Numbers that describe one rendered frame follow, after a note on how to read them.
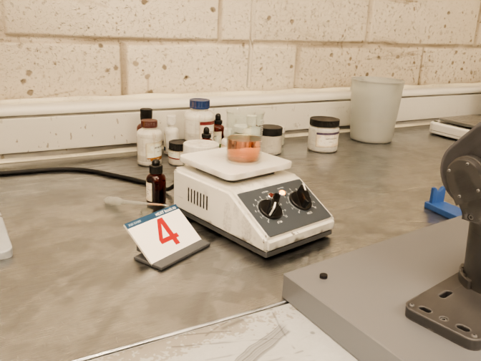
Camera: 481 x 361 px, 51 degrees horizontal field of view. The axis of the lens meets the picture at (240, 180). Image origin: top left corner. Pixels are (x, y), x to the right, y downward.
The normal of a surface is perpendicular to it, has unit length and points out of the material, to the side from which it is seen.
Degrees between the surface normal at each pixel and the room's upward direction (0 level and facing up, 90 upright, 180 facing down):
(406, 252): 5
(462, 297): 5
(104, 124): 90
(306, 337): 0
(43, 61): 90
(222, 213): 90
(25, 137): 90
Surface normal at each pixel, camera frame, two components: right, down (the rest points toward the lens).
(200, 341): 0.04, -0.95
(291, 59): 0.50, 0.28
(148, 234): 0.56, -0.60
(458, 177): -0.82, 0.21
